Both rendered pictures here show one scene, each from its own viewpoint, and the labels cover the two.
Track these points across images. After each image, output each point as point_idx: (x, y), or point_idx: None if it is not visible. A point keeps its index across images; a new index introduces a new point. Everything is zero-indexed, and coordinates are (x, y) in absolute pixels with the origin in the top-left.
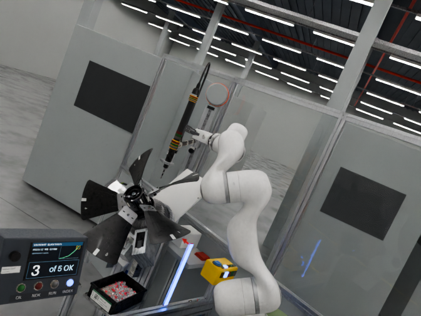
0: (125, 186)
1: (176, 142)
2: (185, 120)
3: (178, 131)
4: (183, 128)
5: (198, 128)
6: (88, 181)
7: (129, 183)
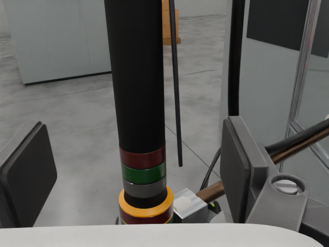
0: (211, 220)
1: (129, 218)
2: (122, 55)
3: (119, 146)
4: (134, 122)
5: (223, 121)
6: (116, 220)
7: (219, 213)
